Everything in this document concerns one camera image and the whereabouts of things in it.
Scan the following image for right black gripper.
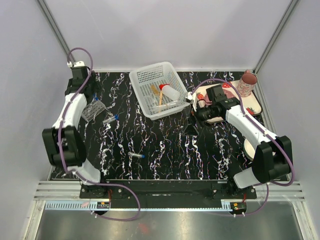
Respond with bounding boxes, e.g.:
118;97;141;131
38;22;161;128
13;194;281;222
182;102;216;136

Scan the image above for clear test tube rack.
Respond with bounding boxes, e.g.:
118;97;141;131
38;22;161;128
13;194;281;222
81;99;106;123

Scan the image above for bundle of plastic pipettes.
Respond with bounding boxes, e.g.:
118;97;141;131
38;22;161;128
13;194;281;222
151;101;180;112

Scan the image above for blue cap test tube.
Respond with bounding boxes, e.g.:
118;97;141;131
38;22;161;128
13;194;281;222
128;152;145;159
93;93;98;101
102;114;119;125

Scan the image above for wash bottle red cap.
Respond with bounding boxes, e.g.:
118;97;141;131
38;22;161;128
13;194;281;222
159;84;180;101

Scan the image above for wooden test tube clamp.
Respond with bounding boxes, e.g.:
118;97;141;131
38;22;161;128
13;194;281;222
159;90;163;106

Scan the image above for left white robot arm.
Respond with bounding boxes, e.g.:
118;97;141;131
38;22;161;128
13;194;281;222
42;61;108;198

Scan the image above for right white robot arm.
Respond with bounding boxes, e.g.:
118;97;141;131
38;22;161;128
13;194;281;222
185;84;294;199

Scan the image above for pink dotted plate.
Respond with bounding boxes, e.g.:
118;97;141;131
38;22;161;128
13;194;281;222
204;88;237;102

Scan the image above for white plastic perforated basket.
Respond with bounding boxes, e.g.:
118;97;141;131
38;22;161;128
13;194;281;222
129;61;189;121

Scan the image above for white bowl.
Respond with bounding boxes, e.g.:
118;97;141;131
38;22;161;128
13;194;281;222
243;139;256;162

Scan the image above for strawberry pattern tray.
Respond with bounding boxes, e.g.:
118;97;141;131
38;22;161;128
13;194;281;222
193;82;263;124

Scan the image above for pink patterned mug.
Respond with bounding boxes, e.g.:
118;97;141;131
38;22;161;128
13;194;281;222
237;70;258;97

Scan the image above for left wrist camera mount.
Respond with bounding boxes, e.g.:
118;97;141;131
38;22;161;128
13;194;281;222
67;61;86;69

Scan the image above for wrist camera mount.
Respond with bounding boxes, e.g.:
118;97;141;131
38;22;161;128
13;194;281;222
67;61;86;69
184;92;196;105

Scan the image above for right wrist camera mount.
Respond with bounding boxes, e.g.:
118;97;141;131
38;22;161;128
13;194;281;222
184;92;196;105

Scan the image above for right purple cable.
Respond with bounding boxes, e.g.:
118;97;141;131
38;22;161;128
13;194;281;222
191;78;296;217

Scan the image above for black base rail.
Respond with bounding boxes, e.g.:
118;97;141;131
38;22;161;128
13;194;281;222
79;180;257;210

